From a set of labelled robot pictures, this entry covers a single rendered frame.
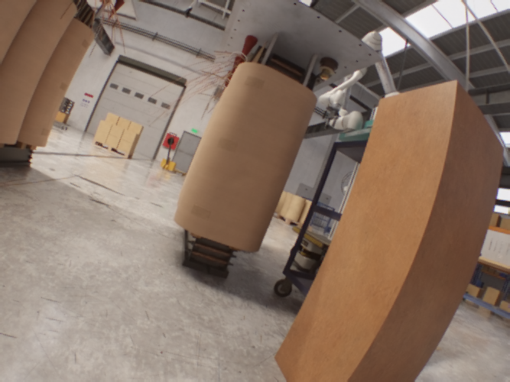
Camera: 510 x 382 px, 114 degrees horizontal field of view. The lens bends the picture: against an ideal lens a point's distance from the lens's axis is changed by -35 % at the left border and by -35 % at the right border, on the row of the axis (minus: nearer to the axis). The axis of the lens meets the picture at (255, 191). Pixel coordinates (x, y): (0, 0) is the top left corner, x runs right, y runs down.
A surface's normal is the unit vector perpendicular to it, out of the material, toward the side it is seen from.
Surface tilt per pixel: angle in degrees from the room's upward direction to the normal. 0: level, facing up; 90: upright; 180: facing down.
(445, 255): 90
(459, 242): 90
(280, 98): 90
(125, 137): 90
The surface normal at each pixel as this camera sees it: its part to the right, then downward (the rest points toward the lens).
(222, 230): 0.26, 0.11
